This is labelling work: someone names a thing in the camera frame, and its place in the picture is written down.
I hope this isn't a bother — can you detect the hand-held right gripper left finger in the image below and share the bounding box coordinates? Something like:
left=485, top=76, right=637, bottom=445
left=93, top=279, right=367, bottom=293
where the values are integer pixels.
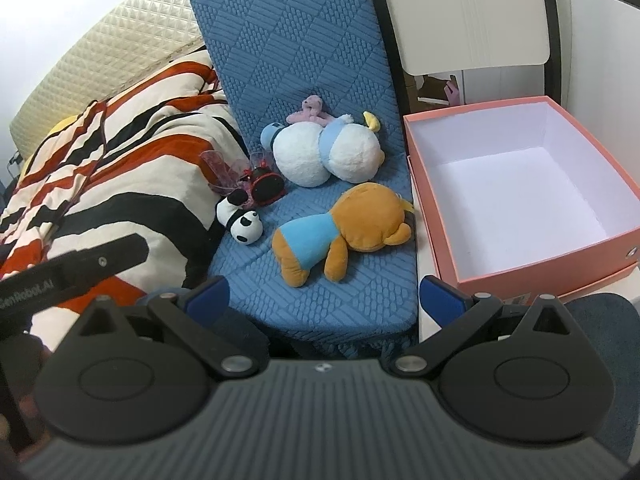
left=75, top=276, right=258, bottom=378

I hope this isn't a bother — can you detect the pink sheer ribbon bow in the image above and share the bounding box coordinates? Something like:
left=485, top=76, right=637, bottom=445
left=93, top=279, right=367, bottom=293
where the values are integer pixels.
left=201, top=149, right=271, bottom=208

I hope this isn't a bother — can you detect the orange black striped blanket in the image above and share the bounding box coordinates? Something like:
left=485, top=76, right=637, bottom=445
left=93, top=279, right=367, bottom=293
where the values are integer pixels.
left=0, top=57, right=246, bottom=356

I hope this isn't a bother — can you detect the black round toy red rim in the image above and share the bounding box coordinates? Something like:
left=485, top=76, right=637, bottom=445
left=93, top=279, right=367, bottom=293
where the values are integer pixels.
left=239, top=165, right=287, bottom=208

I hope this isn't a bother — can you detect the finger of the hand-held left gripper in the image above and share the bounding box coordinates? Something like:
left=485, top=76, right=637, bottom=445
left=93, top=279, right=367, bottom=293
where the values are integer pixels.
left=0, top=232, right=149, bottom=331

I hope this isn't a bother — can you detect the pink octopus plush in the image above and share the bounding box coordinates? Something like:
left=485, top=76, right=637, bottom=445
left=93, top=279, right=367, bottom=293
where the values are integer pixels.
left=286, top=95, right=335, bottom=128

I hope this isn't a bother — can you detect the yellow pillow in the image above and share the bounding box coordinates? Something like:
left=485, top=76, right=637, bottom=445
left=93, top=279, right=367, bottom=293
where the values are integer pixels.
left=20, top=114, right=81, bottom=176

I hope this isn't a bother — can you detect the dark blue rug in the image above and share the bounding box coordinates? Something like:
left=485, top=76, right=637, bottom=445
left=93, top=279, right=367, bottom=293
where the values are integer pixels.
left=565, top=292, right=640, bottom=441

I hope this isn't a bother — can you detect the white and blue duck plush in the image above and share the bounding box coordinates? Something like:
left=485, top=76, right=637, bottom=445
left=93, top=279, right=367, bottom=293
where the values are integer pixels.
left=260, top=112, right=386, bottom=188

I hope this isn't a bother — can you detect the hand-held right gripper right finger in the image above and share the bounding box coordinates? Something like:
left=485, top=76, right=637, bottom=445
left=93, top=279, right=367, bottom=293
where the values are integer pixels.
left=389, top=275, right=573, bottom=378

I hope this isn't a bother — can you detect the cream quilted headboard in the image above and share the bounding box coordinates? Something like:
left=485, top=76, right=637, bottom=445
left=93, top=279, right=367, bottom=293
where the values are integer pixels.
left=10, top=0, right=211, bottom=161

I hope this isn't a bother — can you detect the blue textured cushion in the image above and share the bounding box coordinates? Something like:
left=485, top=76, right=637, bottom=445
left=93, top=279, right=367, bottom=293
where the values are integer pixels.
left=186, top=0, right=420, bottom=346

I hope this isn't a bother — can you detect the small pink bag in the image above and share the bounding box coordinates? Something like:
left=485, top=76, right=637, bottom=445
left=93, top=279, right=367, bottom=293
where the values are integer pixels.
left=442, top=74, right=463, bottom=107

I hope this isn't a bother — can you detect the pink storage box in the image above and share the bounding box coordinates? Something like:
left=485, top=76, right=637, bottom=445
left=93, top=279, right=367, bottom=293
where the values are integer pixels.
left=402, top=96, right=640, bottom=306

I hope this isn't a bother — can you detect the brown bear plush blue shirt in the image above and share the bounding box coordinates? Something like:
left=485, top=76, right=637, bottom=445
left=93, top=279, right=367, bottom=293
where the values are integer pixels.
left=271, top=183, right=415, bottom=288

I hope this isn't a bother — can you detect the small panda plush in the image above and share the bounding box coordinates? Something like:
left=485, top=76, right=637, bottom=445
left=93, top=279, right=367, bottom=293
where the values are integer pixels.
left=216, top=195, right=264, bottom=246

